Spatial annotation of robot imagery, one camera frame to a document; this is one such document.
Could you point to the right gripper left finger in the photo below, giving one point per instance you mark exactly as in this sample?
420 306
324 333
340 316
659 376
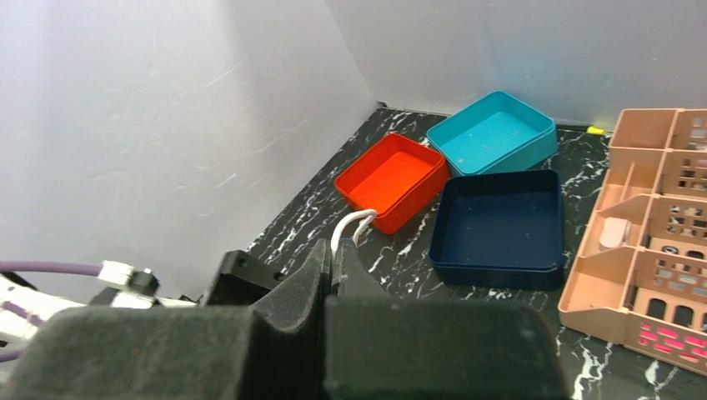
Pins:
267 350

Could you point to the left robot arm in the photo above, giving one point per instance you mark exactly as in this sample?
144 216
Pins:
24 309

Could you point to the teal square tray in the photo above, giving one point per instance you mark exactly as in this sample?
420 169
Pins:
496 134

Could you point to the navy square tray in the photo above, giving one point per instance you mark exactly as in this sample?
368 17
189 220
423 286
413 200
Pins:
500 230

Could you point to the peach plastic file organizer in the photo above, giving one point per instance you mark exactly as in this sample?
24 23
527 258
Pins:
639 276

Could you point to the small yellow object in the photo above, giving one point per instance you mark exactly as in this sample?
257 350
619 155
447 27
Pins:
595 131

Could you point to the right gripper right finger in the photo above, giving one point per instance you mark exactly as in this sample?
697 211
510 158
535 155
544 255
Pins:
377 346

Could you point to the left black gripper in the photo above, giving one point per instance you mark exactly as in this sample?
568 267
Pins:
241 280

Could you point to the red square tray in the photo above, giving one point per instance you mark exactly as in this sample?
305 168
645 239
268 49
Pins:
397 177

